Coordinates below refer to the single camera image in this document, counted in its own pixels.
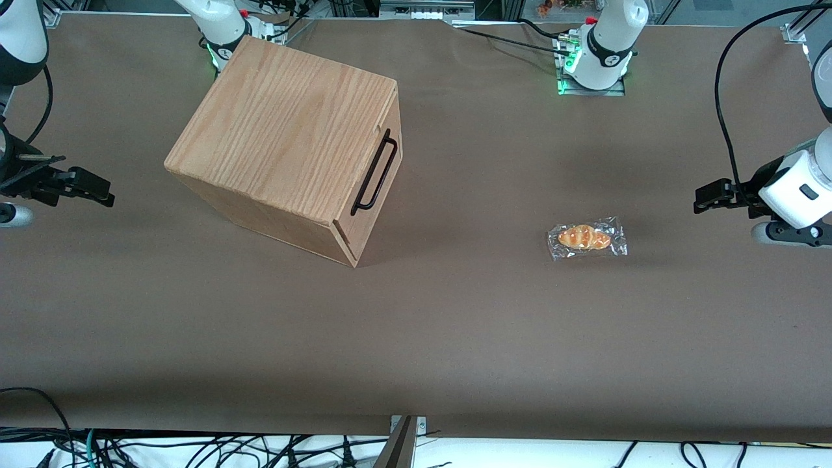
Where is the looped black floor cable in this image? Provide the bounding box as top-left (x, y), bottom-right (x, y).
top-left (0, 387), bottom-right (74, 456)

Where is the metal table edge bracket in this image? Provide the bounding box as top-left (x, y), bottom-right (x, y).
top-left (374, 415), bottom-right (428, 468)

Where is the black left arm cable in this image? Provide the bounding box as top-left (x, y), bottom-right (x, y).
top-left (714, 3), bottom-right (832, 196)

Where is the wooden cabinet box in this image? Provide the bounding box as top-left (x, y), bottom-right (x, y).
top-left (164, 36), bottom-right (404, 268)

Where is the grey background device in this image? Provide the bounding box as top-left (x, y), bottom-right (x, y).
top-left (380, 0), bottom-right (476, 20)

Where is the wooden drawer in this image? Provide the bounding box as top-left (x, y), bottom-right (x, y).
top-left (333, 88), bottom-right (404, 257)

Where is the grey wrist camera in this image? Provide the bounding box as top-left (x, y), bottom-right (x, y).
top-left (0, 203), bottom-right (34, 228)
top-left (751, 220), bottom-right (832, 249)

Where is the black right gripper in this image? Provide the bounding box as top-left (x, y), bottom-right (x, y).
top-left (0, 153), bottom-right (116, 209)

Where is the packaged bread roll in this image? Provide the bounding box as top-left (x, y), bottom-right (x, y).
top-left (546, 216), bottom-right (629, 262)

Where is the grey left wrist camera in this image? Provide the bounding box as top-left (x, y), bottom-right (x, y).
top-left (751, 220), bottom-right (832, 249)

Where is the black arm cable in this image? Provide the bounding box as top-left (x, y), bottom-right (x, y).
top-left (25, 64), bottom-right (55, 148)
top-left (714, 3), bottom-right (832, 196)

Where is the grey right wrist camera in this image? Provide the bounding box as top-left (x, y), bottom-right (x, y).
top-left (0, 203), bottom-right (34, 228)

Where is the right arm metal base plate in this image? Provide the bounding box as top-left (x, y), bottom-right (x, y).
top-left (246, 14), bottom-right (288, 46)

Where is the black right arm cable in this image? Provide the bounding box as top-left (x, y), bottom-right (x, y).
top-left (25, 64), bottom-right (55, 148)

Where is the long black table cable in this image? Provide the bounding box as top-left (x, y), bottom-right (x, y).
top-left (452, 25), bottom-right (573, 57)

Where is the short black table cable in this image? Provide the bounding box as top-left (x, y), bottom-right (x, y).
top-left (517, 18), bottom-right (573, 41)

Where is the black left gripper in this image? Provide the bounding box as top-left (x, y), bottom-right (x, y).
top-left (694, 158), bottom-right (791, 219)

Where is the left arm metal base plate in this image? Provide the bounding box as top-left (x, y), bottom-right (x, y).
top-left (554, 32), bottom-right (629, 97)

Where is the black metal drawer handle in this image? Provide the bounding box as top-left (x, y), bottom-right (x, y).
top-left (350, 129), bottom-right (398, 217)

